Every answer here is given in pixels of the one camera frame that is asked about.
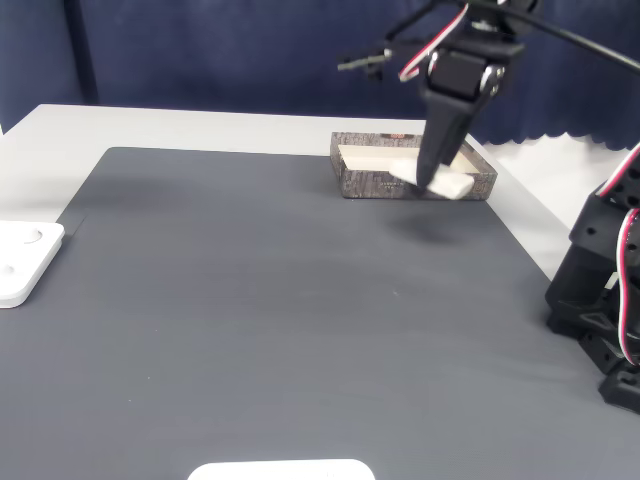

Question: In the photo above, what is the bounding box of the grey table mat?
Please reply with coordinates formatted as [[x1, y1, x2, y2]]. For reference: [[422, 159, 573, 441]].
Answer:
[[0, 145, 640, 480]]

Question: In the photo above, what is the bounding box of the black gripper camera board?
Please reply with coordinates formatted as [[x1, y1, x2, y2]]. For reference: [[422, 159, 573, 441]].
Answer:
[[336, 47, 394, 82]]

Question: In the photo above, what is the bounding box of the red white gripper servo wire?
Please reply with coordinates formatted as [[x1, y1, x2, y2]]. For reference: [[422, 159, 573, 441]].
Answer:
[[397, 2, 472, 83]]

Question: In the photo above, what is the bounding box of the black camera cable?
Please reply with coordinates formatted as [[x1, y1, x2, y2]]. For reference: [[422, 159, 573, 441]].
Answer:
[[383, 0, 640, 75]]

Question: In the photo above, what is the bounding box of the dark blue curtain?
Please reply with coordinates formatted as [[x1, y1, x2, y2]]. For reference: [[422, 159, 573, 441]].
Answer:
[[0, 0, 640, 152]]

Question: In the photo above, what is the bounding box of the white block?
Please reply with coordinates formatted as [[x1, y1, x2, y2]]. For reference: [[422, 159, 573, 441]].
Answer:
[[388, 156, 474, 202]]

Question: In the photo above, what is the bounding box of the patterned cardboard box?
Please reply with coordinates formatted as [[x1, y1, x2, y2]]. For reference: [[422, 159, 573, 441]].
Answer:
[[329, 130, 500, 202]]

